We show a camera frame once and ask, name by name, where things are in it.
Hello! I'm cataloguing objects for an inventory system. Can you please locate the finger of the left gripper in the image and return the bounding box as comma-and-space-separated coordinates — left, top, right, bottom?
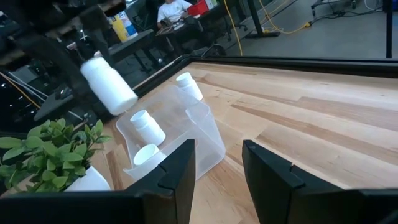
78, 5, 110, 60
21, 35, 104, 106

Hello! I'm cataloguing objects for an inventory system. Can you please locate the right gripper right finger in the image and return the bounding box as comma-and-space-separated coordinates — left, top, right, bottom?
242, 139, 398, 224

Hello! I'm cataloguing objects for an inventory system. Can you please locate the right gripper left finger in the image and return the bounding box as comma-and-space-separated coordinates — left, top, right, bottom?
0, 138, 197, 224

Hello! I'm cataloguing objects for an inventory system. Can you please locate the white pill bottle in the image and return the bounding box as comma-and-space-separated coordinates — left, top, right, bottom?
175, 72, 204, 102
129, 109, 167, 147
132, 143, 167, 170
80, 57, 139, 117

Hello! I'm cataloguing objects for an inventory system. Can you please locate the clear plastic basket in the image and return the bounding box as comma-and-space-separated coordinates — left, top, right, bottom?
115, 83, 227, 182

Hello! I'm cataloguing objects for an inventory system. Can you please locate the yellow blue white container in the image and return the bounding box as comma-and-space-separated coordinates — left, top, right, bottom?
108, 11, 139, 44

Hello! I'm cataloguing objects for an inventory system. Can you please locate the dark grey side table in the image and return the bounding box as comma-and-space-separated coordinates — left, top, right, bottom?
105, 29, 156, 74

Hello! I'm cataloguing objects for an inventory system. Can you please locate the person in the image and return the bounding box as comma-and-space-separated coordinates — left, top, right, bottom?
156, 0, 193, 29

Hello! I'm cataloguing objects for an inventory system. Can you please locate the green plant in white pot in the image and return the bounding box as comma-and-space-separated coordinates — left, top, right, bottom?
0, 118, 113, 192

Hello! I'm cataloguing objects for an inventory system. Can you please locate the black office desk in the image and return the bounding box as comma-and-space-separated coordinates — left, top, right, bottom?
155, 14, 224, 47

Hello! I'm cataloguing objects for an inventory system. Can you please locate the red plastic bin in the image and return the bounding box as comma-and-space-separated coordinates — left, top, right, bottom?
187, 0, 210, 18

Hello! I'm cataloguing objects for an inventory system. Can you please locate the black desk leg stand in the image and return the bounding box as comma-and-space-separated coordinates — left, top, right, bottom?
245, 0, 281, 39

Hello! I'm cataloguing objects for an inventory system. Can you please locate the black tripod stand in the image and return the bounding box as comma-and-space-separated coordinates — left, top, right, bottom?
385, 0, 393, 59

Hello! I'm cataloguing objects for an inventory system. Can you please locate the yellow hanging cord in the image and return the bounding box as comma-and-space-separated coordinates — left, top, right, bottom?
0, 72, 42, 109

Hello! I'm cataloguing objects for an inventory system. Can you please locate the yellow floor cable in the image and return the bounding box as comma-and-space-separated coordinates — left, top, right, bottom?
258, 0, 312, 35
223, 0, 244, 57

